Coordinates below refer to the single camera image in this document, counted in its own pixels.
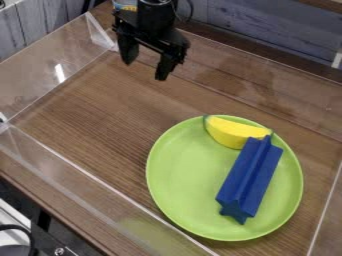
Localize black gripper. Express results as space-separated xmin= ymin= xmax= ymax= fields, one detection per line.
xmin=113 ymin=11 xmax=190 ymax=81

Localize blue star-shaped block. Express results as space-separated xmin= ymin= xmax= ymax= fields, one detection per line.
xmin=216 ymin=135 xmax=284 ymax=225

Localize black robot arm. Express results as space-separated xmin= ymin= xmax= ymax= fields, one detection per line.
xmin=113 ymin=0 xmax=192 ymax=81

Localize green plate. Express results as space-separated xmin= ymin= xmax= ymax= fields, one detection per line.
xmin=146 ymin=116 xmax=305 ymax=241

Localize yellow banana-shaped sponge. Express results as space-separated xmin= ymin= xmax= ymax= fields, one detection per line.
xmin=204 ymin=115 xmax=273 ymax=149

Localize black metal equipment corner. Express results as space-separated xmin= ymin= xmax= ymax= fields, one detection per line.
xmin=31 ymin=215 xmax=102 ymax=256

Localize clear acrylic enclosure wall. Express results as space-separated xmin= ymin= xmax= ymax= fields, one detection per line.
xmin=0 ymin=8 xmax=342 ymax=256

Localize black cable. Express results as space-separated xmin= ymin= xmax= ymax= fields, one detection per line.
xmin=0 ymin=224 xmax=38 ymax=256

